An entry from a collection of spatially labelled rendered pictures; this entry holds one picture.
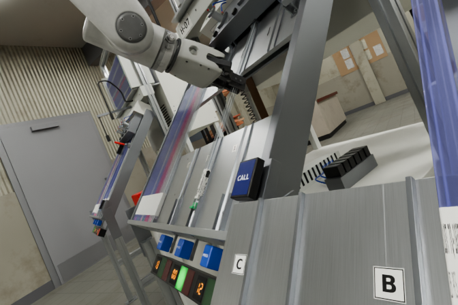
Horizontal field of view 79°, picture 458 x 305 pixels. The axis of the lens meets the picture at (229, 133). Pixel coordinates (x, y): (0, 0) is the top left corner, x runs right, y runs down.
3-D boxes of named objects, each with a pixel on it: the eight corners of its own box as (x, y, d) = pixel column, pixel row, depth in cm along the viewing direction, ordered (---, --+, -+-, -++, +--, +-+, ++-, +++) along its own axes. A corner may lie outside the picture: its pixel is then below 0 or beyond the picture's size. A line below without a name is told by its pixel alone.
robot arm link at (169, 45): (170, 19, 54) (184, 26, 55) (157, 42, 61) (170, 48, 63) (159, 55, 51) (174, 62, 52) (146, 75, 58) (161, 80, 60)
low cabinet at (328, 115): (275, 148, 877) (264, 122, 878) (349, 120, 741) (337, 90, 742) (247, 166, 724) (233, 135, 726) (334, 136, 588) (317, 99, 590)
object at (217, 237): (277, 258, 37) (232, 242, 34) (147, 230, 92) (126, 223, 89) (279, 248, 37) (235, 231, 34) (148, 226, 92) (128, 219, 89)
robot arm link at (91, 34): (169, 25, 51) (161, 31, 60) (93, -12, 46) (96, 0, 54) (153, 68, 52) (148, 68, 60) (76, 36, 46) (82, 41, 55)
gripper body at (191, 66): (180, 24, 54) (229, 50, 59) (163, 50, 63) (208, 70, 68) (172, 56, 52) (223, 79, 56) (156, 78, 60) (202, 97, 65)
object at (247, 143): (264, 242, 36) (244, 235, 35) (141, 223, 91) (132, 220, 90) (290, 118, 44) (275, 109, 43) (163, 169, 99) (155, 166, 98)
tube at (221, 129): (198, 210, 52) (193, 208, 51) (195, 210, 53) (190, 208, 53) (260, 19, 73) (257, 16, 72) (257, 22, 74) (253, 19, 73)
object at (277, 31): (317, 42, 52) (298, 26, 50) (186, 129, 107) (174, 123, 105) (337, -61, 66) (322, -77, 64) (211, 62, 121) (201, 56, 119)
